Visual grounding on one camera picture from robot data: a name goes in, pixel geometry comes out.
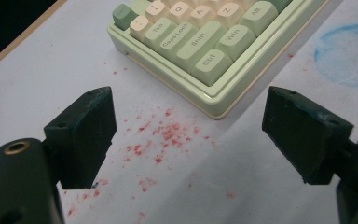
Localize wooden table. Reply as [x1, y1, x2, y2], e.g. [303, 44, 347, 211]
[0, 0, 68, 77]

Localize white table cover board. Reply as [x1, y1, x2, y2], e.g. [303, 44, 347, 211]
[0, 0, 358, 224]

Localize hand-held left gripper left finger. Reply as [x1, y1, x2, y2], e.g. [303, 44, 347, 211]
[43, 86, 117, 190]

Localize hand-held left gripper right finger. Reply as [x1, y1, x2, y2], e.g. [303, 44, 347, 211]
[261, 86, 354, 186]

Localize green and cream keyboard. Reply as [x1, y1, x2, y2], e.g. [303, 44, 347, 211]
[106, 0, 330, 120]

